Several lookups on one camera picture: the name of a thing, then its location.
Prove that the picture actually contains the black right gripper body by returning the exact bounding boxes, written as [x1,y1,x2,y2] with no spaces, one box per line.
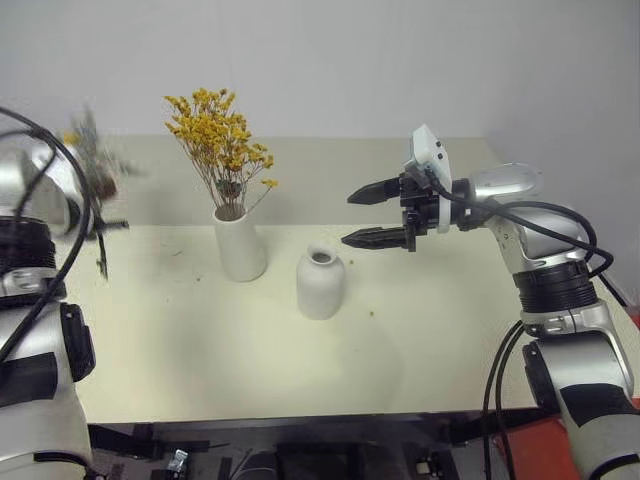
[398,167,443,253]

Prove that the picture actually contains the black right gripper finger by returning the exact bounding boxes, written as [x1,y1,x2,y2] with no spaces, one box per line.
[340,226,413,252]
[346,177,404,206]

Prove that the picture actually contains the grey dried flower bouquet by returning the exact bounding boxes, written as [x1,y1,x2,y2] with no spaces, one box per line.
[61,103,150,282]

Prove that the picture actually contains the yellow dried flower bouquet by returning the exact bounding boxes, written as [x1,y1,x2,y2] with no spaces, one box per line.
[163,87,280,221]

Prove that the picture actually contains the round narrow-necked white vase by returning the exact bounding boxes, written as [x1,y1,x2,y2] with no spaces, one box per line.
[295,242,348,322]

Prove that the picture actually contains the tall tapered white vase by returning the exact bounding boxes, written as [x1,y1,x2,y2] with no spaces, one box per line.
[214,203,268,283]

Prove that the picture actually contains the red box under table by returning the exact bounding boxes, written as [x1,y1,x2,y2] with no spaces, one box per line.
[491,415,585,480]

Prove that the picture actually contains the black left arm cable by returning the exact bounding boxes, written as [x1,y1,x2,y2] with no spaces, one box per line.
[0,106,93,359]

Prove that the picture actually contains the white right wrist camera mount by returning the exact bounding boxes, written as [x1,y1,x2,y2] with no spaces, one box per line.
[402,123,454,235]

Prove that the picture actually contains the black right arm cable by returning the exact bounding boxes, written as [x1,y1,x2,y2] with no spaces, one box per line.
[424,172,615,281]

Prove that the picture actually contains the black cable pair under arm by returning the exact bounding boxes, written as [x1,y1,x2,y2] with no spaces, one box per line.
[481,322,527,480]

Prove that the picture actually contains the black table frame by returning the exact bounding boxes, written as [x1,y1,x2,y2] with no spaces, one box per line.
[87,409,544,480]

